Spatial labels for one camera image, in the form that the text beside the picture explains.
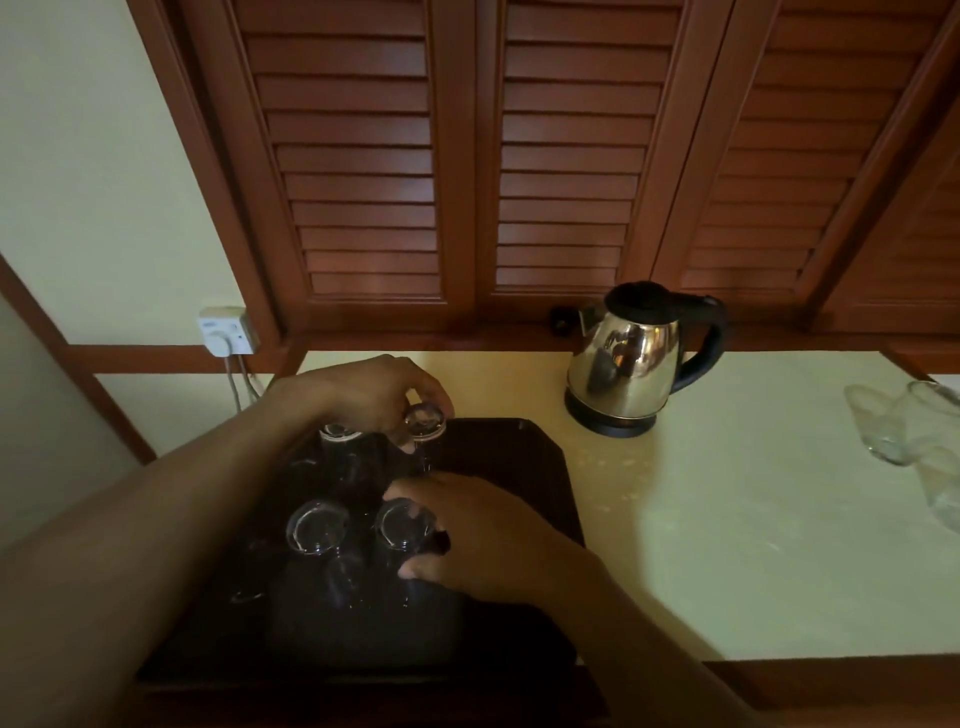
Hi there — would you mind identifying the person's right hand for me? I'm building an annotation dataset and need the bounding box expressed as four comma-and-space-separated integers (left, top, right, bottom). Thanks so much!
381, 472, 601, 610

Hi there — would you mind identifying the person's left hand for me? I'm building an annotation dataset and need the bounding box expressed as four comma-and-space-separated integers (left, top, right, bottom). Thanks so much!
268, 354, 456, 453

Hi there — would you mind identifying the clear drinking glass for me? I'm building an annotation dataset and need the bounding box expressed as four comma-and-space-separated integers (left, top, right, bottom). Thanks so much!
372, 498, 440, 601
285, 498, 354, 601
318, 422, 366, 489
402, 402, 450, 475

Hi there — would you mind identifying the person's right forearm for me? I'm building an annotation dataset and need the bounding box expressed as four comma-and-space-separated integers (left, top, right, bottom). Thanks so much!
540, 551, 762, 728

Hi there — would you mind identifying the person's left forearm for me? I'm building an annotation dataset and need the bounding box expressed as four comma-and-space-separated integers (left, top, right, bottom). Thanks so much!
0, 386, 331, 728

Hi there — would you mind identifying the dark wooden tray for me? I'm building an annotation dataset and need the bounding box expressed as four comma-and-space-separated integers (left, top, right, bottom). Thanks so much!
137, 417, 588, 687

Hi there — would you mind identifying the black kettle base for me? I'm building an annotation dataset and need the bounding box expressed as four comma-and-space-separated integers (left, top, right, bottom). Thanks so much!
563, 390, 659, 439

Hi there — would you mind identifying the stainless steel electric kettle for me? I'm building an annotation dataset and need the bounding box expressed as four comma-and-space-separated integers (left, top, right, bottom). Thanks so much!
566, 280, 728, 421

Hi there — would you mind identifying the wooden louvered shutter door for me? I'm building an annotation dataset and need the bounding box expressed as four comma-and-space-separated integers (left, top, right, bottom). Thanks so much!
813, 97, 960, 339
651, 0, 960, 316
127, 0, 478, 335
475, 0, 725, 320

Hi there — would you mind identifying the clear glass pitcher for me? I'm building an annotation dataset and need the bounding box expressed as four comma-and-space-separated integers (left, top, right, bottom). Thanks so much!
843, 380, 960, 535

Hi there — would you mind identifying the white power cable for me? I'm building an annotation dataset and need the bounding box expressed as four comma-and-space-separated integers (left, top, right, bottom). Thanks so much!
223, 354, 268, 415

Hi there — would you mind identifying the white wall socket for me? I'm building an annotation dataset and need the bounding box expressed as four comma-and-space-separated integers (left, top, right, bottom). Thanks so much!
196, 305, 261, 359

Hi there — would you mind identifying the wooden wall rail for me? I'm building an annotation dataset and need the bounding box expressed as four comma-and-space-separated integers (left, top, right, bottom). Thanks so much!
0, 253, 310, 466

